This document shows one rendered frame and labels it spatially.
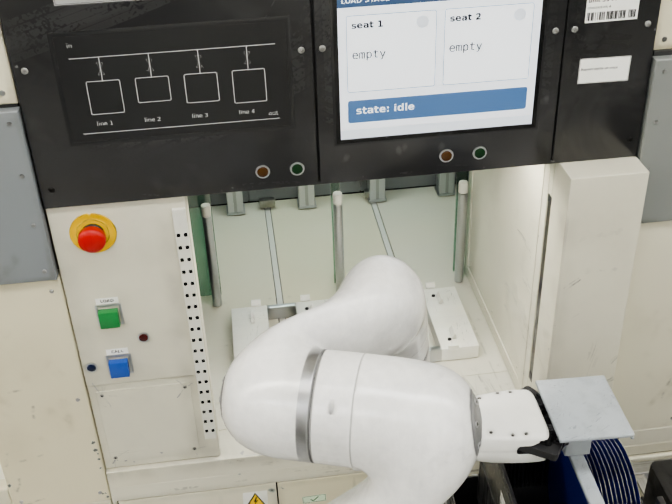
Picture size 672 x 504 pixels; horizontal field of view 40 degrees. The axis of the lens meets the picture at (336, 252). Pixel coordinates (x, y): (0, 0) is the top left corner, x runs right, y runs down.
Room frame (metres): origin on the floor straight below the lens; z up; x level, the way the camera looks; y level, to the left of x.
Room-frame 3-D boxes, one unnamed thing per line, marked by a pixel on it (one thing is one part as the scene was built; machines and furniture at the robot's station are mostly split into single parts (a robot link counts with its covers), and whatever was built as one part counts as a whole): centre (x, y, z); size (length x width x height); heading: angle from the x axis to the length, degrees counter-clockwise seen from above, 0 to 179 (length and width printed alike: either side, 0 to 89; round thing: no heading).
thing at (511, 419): (0.92, -0.21, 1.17); 0.11 x 0.10 x 0.07; 94
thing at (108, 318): (1.16, 0.35, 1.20); 0.03 x 0.02 x 0.03; 96
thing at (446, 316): (1.52, -0.16, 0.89); 0.22 x 0.21 x 0.04; 6
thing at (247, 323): (1.49, 0.11, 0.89); 0.22 x 0.21 x 0.04; 6
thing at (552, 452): (0.89, -0.25, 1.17); 0.08 x 0.06 x 0.01; 35
